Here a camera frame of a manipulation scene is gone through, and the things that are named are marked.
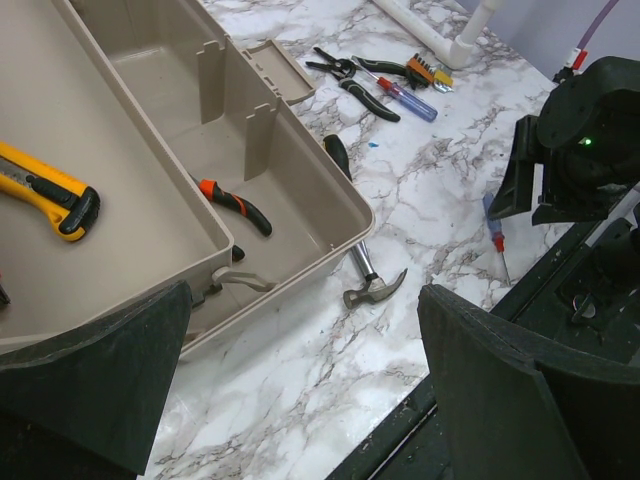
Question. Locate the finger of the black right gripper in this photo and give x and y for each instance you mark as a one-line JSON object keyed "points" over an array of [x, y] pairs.
{"points": [[515, 193]]}

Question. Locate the white pvc pipe frame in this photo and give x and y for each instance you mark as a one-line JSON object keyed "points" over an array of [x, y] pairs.
{"points": [[452, 53]]}

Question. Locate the orange screwdriver bit set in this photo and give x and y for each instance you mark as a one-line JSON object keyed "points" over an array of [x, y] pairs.
{"points": [[434, 76]]}

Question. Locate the beige plastic tool box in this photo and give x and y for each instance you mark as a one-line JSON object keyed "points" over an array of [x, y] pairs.
{"points": [[133, 97]]}

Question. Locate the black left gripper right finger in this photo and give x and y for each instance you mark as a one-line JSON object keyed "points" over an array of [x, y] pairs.
{"points": [[517, 405]]}

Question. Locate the black handle claw hammer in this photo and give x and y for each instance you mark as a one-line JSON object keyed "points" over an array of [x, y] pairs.
{"points": [[375, 289]]}

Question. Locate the yellow utility knife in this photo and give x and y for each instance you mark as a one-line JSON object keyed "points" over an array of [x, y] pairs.
{"points": [[71, 206]]}

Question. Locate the red black utility knife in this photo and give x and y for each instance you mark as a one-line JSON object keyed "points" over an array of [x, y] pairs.
{"points": [[4, 297]]}

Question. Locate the red blue handle screwdriver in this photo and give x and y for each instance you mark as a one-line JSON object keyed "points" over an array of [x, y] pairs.
{"points": [[408, 100]]}

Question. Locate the black metal base frame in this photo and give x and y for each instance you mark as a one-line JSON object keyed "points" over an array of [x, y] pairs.
{"points": [[584, 294]]}

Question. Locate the black yellow screwdriver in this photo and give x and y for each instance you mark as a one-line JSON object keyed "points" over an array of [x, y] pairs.
{"points": [[337, 151]]}

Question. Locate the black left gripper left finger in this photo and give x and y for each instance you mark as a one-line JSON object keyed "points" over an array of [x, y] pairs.
{"points": [[86, 404]]}

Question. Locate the orange black pliers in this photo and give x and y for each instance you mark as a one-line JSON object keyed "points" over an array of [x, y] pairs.
{"points": [[213, 193]]}

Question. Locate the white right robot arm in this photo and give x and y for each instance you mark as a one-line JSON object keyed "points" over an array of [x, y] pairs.
{"points": [[580, 154]]}

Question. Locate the blue handle small screwdriver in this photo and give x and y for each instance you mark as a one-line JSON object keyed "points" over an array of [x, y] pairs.
{"points": [[496, 233]]}

